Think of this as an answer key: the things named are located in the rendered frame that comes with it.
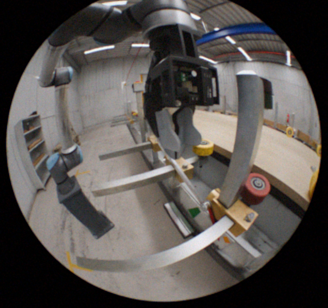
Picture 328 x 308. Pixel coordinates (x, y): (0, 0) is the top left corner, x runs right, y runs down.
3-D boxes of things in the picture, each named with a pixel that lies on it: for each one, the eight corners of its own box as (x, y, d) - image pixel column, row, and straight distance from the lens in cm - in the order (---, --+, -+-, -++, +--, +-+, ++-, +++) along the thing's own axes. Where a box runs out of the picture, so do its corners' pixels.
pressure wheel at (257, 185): (241, 226, 32) (265, 200, 24) (223, 210, 33) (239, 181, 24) (255, 208, 37) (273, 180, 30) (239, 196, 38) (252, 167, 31)
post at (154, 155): (154, 169, 69) (145, 88, 56) (152, 167, 72) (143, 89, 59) (159, 168, 70) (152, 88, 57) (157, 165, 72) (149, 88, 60)
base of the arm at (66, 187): (60, 198, 93) (53, 188, 88) (58, 186, 109) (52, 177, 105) (76, 187, 89) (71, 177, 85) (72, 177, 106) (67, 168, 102)
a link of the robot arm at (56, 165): (53, 178, 102) (44, 159, 97) (66, 169, 102) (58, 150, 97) (56, 186, 88) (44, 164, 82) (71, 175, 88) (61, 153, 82)
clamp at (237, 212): (235, 238, 28) (246, 229, 24) (203, 205, 29) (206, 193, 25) (249, 223, 31) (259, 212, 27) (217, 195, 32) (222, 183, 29)
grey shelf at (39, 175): (37, 192, 312) (14, 126, 297) (48, 172, 364) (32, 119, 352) (46, 191, 277) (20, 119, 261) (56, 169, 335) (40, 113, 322)
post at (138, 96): (142, 148, 88) (135, 91, 81) (141, 146, 93) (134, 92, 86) (148, 147, 89) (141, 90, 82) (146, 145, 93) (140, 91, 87)
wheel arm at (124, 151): (100, 162, 58) (97, 155, 56) (101, 159, 61) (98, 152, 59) (177, 143, 63) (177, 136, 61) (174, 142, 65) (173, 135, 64)
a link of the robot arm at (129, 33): (89, 24, 36) (125, -3, 30) (117, 31, 40) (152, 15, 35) (81, 46, 30) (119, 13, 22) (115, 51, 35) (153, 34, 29)
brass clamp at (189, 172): (179, 184, 36) (179, 172, 32) (162, 164, 45) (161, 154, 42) (194, 178, 38) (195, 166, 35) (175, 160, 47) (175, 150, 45)
